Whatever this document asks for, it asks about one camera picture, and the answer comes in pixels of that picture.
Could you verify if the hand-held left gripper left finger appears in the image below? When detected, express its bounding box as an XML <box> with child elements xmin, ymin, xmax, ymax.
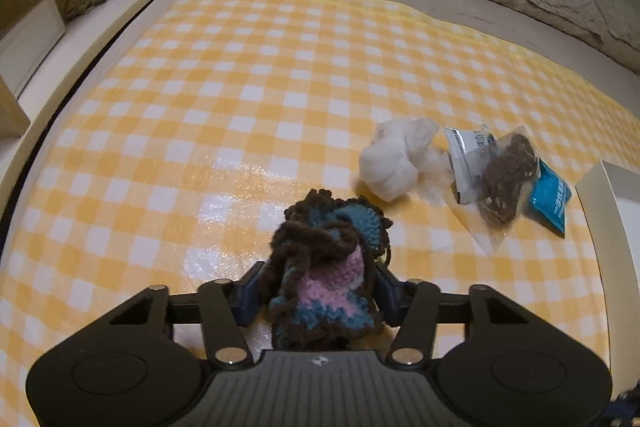
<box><xmin>107</xmin><ymin>260</ymin><xmax>267</xmax><ymax>366</ymax></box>

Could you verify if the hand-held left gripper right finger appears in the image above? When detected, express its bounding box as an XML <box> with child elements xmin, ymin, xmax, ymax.
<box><xmin>372</xmin><ymin>264</ymin><xmax>532</xmax><ymax>366</ymax></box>

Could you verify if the brown blue pink knitted pouch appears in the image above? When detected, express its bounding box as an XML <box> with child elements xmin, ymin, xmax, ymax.
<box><xmin>267</xmin><ymin>188</ymin><xmax>396</xmax><ymax>353</ymax></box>

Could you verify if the white cotton wad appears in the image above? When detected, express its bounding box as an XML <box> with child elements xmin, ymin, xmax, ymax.
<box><xmin>359</xmin><ymin>117</ymin><xmax>451</xmax><ymax>202</ymax></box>

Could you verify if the white and blue packet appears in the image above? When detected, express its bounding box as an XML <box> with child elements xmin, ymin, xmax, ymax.
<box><xmin>444</xmin><ymin>124</ymin><xmax>496</xmax><ymax>206</ymax></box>

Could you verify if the clear bag with brown yarn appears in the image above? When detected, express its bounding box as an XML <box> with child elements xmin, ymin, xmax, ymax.
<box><xmin>450</xmin><ymin>124</ymin><xmax>544</xmax><ymax>256</ymax></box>

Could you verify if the blue foil packet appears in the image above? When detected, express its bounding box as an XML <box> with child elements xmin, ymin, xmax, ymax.
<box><xmin>522</xmin><ymin>159</ymin><xmax>574</xmax><ymax>239</ymax></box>

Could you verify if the white cardboard box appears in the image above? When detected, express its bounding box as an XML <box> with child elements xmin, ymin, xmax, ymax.
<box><xmin>575</xmin><ymin>159</ymin><xmax>640</xmax><ymax>408</ymax></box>

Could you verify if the yellow checkered mat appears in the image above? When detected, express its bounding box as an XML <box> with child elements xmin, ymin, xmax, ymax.
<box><xmin>0</xmin><ymin>0</ymin><xmax>640</xmax><ymax>427</ymax></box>

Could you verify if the cream bedside ledge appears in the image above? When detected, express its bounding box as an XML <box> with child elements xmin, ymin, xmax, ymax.
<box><xmin>0</xmin><ymin>0</ymin><xmax>222</xmax><ymax>208</ymax></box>

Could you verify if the white flat board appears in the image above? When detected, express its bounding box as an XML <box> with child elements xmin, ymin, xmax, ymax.
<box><xmin>0</xmin><ymin>0</ymin><xmax>67</xmax><ymax>98</ymax></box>

